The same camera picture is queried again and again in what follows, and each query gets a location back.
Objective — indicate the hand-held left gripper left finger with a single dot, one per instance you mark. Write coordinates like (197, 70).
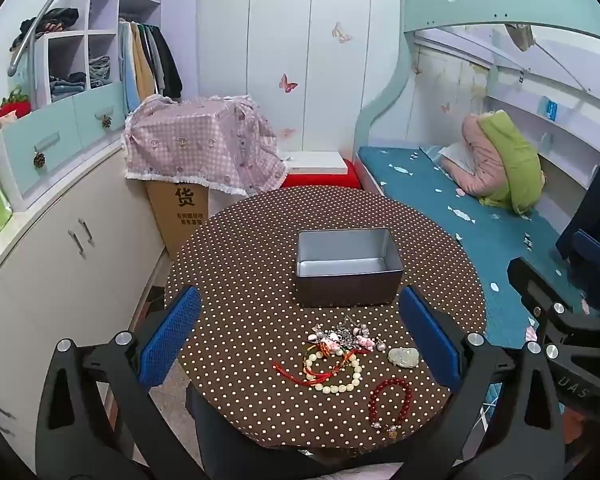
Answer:
(170, 340)

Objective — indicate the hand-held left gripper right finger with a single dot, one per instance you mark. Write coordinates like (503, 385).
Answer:
(430, 340)

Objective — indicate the pale jade pendant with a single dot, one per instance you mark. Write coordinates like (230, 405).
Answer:
(404, 356)

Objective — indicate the rectangular metal tin box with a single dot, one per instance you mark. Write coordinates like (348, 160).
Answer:
(347, 287)

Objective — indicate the dark navy garment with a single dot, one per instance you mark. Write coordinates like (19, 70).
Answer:
(595, 190)

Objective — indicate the brown polka dot tablecloth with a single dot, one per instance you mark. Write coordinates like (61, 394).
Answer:
(240, 270)

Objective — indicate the cardboard box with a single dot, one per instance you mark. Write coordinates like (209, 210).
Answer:
(177, 220)

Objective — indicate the green quilt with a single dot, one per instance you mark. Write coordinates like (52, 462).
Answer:
(520, 165)

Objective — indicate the white cabinet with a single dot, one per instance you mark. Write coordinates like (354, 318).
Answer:
(55, 270)

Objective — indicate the pink quilt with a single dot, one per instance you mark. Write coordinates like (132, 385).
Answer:
(480, 160)

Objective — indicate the white pillow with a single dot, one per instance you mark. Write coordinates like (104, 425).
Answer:
(457, 157)

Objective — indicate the small blue box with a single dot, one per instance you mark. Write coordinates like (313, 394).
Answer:
(550, 107)

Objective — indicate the white bed shelf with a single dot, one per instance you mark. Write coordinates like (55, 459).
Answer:
(530, 90)

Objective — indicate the red cushion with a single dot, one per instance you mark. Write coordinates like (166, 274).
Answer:
(320, 180)

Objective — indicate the pink butterfly sticker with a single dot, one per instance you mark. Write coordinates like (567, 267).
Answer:
(287, 133)
(341, 32)
(287, 83)
(445, 107)

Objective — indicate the pink checked cloth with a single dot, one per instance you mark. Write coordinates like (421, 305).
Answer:
(200, 140)

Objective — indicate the white flat board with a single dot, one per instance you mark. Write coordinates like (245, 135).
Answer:
(315, 161)

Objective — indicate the grey hanging cloth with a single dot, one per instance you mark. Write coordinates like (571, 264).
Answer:
(521, 36)

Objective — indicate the teal drawer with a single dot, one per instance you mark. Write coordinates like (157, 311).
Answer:
(35, 145)
(100, 110)

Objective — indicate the folded jeans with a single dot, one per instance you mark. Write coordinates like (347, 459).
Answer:
(67, 87)

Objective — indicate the folded pale clothes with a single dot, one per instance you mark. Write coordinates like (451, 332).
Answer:
(99, 70)

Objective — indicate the row of hanging clothes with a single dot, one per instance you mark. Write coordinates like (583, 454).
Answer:
(150, 60)

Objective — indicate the red strawberry plush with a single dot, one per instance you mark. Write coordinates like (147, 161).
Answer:
(12, 107)

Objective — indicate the white wardrobe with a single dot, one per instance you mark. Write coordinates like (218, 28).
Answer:
(300, 35)

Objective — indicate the white shelf unit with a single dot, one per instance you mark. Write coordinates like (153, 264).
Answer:
(100, 10)

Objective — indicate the pile of dark clothes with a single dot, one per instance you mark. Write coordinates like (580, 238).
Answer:
(47, 22)

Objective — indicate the teal bunk bed frame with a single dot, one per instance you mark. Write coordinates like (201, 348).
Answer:
(380, 100)

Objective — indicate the curved metal rail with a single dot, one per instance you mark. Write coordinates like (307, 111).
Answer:
(27, 30)

